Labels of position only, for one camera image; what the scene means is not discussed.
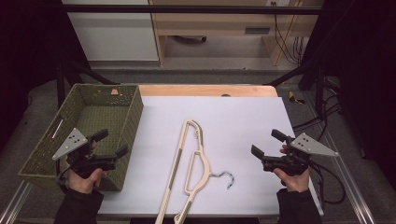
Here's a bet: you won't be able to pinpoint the black floor cables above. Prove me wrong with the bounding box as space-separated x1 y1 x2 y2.
292 77 344 143

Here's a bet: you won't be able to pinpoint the grey rectangular panel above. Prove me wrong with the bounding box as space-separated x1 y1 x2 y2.
245 27 271 35

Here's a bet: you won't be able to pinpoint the white table sheet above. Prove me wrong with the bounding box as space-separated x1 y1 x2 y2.
97 95 325 217

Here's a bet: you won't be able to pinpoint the white cabinet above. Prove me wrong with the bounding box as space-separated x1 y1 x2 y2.
61 0 160 63

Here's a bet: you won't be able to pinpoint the yellow and black tool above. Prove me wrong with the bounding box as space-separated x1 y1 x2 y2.
288 91 306 105

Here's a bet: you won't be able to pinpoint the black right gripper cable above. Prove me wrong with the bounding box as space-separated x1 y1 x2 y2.
306 161 347 205

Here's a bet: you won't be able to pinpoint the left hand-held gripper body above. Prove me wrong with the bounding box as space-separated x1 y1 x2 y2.
51 128 119 180

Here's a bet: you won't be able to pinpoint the light wooden desk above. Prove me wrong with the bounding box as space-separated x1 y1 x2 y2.
148 0 325 67

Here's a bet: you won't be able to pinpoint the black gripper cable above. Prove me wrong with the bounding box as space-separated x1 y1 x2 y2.
306 161 347 205
55 166 72 189

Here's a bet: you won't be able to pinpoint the person's left hand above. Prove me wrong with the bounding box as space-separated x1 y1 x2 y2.
65 168 107 195

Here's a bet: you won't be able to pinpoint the green woven basket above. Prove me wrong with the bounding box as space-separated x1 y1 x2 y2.
18 83 145 192

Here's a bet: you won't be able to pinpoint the black hanging cables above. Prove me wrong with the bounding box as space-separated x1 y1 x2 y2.
273 1 304 65

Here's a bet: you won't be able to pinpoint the black curtain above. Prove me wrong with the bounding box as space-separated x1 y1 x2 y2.
0 0 92 152
300 0 396 189

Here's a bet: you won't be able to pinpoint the aluminium rail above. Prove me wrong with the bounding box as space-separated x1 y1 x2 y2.
0 181 34 224
303 92 376 224

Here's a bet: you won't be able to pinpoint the yellow cable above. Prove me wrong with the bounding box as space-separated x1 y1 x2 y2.
273 0 304 65

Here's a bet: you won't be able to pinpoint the person's right hand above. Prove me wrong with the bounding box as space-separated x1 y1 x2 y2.
274 167 312 193

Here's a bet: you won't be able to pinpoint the black metal crossbar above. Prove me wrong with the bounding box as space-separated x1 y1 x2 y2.
60 4 323 16

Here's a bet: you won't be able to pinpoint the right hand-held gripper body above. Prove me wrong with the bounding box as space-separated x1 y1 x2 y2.
261 133 339 177

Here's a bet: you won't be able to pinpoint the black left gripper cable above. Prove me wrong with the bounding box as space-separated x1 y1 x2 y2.
55 166 72 189

